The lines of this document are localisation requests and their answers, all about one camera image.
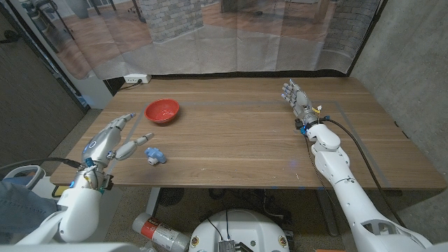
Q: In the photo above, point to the white grey chair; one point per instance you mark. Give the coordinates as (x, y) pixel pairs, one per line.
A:
(24, 169)

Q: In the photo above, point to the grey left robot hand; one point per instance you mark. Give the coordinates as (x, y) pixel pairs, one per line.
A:
(99, 145)

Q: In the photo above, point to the blue toy camera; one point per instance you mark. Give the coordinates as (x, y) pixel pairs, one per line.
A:
(154, 155)

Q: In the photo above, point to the printed room backdrop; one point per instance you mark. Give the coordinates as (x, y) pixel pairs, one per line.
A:
(217, 42)

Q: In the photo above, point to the red bowl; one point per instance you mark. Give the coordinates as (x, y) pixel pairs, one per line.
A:
(161, 110)

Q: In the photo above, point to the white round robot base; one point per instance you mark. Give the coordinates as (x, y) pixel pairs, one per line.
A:
(238, 231)

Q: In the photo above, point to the orange floor object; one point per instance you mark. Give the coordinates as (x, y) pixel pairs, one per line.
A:
(329, 250)

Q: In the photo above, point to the person's leg in jeans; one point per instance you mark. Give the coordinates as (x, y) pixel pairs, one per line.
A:
(24, 210)

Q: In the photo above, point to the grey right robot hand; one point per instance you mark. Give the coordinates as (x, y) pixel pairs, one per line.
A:
(300, 101)

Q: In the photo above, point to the black round floor object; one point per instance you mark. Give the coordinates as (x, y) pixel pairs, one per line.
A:
(171, 196)

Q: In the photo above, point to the white power strip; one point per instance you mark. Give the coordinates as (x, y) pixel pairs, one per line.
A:
(136, 78)

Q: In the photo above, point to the white red cylinder canister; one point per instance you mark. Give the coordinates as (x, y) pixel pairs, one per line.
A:
(161, 232)

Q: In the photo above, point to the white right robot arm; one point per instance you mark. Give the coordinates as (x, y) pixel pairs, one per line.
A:
(350, 196)

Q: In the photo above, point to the black backdrop frame pole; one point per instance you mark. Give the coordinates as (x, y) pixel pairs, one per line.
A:
(45, 56)
(367, 38)

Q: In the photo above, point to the grey table leg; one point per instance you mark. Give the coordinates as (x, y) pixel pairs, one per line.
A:
(327, 210)

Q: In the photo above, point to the white table leg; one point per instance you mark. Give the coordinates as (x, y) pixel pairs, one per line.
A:
(152, 201)

